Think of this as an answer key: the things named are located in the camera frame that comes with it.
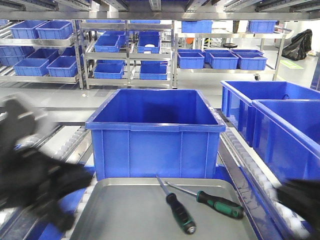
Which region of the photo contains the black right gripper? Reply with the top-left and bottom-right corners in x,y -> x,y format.
276,179 -> 320,233

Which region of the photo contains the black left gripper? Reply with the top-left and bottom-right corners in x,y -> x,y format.
0,97 -> 92,232

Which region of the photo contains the green black cross screwdriver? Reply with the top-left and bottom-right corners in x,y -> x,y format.
156,175 -> 197,235

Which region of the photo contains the metal tray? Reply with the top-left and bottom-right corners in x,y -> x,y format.
71,177 -> 257,240

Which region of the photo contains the blue bin right front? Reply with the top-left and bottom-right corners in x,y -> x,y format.
252,99 -> 320,183

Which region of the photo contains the blue bin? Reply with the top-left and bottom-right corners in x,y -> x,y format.
220,80 -> 320,147
85,89 -> 226,180
252,99 -> 320,183

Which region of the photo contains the blue bin right rear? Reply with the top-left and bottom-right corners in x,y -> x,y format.
220,80 -> 320,147

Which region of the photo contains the blue bin centre front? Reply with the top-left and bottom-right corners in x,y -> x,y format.
85,89 -> 226,180

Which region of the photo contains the black garbage bag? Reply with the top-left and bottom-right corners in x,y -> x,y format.
281,29 -> 313,61

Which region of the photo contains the steel shelf rack far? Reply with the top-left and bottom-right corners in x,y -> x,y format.
79,20 -> 176,89

